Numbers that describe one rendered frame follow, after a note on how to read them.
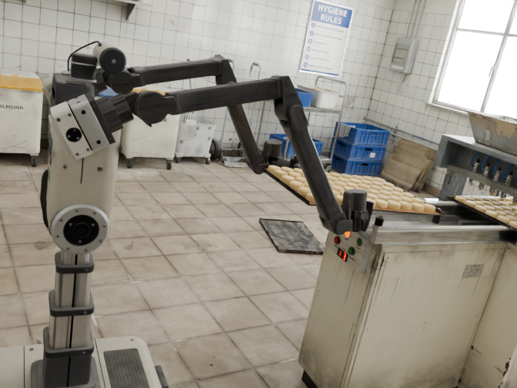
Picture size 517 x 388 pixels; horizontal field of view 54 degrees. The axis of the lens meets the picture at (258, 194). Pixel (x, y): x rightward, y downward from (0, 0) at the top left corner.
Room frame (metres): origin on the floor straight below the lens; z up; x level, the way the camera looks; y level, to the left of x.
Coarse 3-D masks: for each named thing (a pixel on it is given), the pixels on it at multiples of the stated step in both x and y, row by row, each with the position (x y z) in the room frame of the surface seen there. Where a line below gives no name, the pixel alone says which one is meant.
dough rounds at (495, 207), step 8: (464, 200) 2.33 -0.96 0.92; (472, 200) 2.36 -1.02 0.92; (480, 200) 2.39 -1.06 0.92; (488, 200) 2.41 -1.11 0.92; (496, 200) 2.44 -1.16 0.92; (504, 200) 2.47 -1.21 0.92; (480, 208) 2.23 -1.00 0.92; (488, 208) 2.26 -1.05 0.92; (496, 208) 2.29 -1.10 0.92; (504, 208) 2.31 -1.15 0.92; (512, 208) 2.34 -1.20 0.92; (496, 216) 2.18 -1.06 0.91; (504, 216) 2.15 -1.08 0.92; (512, 216) 2.18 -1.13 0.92; (512, 224) 2.07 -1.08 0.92
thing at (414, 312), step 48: (336, 288) 1.90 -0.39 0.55; (384, 288) 1.77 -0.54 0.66; (432, 288) 1.89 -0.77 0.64; (480, 288) 2.02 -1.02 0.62; (336, 336) 1.84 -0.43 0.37; (384, 336) 1.80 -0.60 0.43; (432, 336) 1.93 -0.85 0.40; (336, 384) 1.77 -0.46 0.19; (384, 384) 1.84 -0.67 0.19; (432, 384) 1.98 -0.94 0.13
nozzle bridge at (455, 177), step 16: (448, 144) 2.49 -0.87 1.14; (464, 144) 2.39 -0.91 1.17; (480, 144) 2.41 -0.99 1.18; (448, 160) 2.50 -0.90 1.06; (464, 160) 2.47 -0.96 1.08; (480, 160) 2.39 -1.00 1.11; (496, 160) 2.32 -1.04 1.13; (512, 160) 2.16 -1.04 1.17; (448, 176) 2.56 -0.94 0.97; (464, 176) 2.59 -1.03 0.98; (480, 176) 2.31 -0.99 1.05; (512, 176) 2.23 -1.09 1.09; (448, 192) 2.55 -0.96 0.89; (512, 192) 2.15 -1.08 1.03
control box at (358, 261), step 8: (352, 232) 1.84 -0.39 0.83; (360, 232) 1.83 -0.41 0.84; (328, 240) 1.97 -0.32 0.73; (344, 240) 1.88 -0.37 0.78; (352, 240) 1.84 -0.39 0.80; (368, 240) 1.76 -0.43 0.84; (336, 248) 1.91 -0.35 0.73; (344, 248) 1.87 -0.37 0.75; (360, 248) 1.79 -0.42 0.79; (368, 248) 1.77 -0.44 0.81; (352, 256) 1.81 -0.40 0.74; (360, 256) 1.78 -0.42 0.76; (368, 256) 1.77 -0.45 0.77; (352, 264) 1.80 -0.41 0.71; (360, 264) 1.77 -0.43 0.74; (360, 272) 1.77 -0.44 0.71
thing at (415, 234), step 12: (372, 228) 1.75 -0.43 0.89; (384, 228) 1.75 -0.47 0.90; (396, 228) 1.78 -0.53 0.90; (408, 228) 1.80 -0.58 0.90; (420, 228) 1.83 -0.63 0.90; (432, 228) 1.86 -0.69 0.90; (444, 228) 1.89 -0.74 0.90; (456, 228) 1.92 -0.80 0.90; (468, 228) 1.95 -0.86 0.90; (480, 228) 1.98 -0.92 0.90; (492, 228) 2.02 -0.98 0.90; (504, 228) 2.05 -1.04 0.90; (372, 240) 1.74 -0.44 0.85; (384, 240) 1.75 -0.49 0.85; (396, 240) 1.78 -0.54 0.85; (408, 240) 1.80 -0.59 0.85; (420, 240) 1.83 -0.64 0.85; (432, 240) 1.86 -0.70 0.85; (444, 240) 1.89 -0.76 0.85; (456, 240) 1.93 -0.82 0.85; (468, 240) 1.96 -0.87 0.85; (480, 240) 1.99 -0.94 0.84; (492, 240) 2.03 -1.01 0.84; (504, 240) 2.06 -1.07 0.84; (516, 240) 2.10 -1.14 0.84
